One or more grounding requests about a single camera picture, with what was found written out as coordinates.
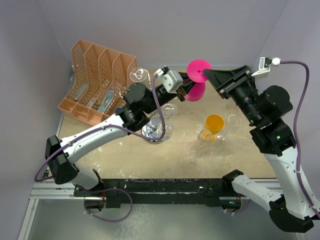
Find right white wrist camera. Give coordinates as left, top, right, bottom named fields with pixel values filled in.
left=251, top=56, right=281, bottom=77

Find clear wine glass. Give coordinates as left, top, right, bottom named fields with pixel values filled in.
left=161, top=102, right=178, bottom=141
left=128, top=67, right=151, bottom=89

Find orange plastic goblet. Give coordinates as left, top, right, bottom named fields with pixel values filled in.
left=204, top=114, right=225, bottom=143

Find small clear glass orange inside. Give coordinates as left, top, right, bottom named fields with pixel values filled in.
left=198, top=129, right=213, bottom=143

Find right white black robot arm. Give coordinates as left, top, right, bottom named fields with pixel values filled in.
left=203, top=65, right=320, bottom=233

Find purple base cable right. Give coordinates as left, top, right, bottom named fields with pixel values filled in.
left=223, top=197, right=252, bottom=216

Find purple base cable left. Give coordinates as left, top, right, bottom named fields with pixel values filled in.
left=83, top=187, right=136, bottom=223

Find clear glass front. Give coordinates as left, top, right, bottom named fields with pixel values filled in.
left=190, top=145, right=204, bottom=159

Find grey card in organizer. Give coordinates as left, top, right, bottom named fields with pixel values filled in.
left=73, top=82, right=88, bottom=101

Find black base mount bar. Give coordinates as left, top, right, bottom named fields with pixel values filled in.
left=73, top=177, right=253, bottom=208

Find chrome wine glass rack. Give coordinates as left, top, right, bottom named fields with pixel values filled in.
left=119, top=84, right=176, bottom=145

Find clear glass behind orange goblet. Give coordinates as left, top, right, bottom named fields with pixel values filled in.
left=217, top=114, right=242, bottom=142

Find orange plastic file organizer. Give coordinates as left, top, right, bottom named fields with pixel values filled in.
left=58, top=39, right=138, bottom=126

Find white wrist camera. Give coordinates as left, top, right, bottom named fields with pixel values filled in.
left=251, top=56, right=281, bottom=77
left=153, top=66, right=184, bottom=94

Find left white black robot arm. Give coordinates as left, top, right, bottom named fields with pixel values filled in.
left=44, top=70, right=196, bottom=196

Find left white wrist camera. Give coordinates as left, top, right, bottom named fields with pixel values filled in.
left=153, top=66, right=184, bottom=94

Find teal scissors in organizer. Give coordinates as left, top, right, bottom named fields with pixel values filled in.
left=97, top=89, right=114, bottom=113

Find pink plastic goblet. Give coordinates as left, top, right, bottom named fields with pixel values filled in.
left=184, top=59, right=212, bottom=102

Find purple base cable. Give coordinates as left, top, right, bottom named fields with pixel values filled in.
left=223, top=197, right=252, bottom=216
left=83, top=187, right=136, bottom=223

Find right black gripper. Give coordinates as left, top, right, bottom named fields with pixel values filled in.
left=203, top=64, right=263, bottom=125

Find aluminium frame rails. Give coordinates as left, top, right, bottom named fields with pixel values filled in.
left=17, top=66, right=306, bottom=240

